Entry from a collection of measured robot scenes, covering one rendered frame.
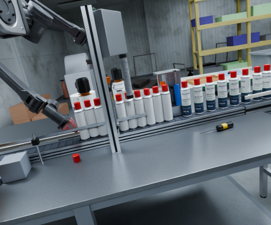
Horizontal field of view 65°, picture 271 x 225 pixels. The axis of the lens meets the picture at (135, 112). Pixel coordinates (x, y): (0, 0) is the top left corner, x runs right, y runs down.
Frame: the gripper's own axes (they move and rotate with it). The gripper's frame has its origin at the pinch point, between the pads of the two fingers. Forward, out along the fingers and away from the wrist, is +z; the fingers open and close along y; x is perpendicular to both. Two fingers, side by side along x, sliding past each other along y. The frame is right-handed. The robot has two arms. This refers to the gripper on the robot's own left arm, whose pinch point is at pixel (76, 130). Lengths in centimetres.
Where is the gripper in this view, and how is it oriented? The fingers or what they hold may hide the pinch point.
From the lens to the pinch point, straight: 119.9
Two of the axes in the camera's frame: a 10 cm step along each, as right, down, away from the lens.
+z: 7.4, 6.0, 3.0
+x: -6.5, 7.6, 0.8
